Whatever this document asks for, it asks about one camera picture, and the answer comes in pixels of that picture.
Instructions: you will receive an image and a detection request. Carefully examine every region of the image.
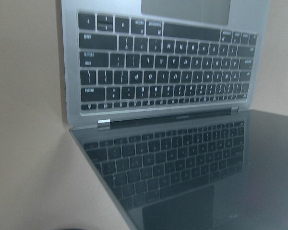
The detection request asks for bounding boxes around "grey laptop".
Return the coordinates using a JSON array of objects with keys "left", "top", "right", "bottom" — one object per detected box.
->
[{"left": 61, "top": 0, "right": 288, "bottom": 230}]

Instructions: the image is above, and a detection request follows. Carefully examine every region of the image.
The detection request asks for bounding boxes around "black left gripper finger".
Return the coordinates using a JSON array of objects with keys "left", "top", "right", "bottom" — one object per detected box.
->
[{"left": 55, "top": 226, "right": 86, "bottom": 230}]

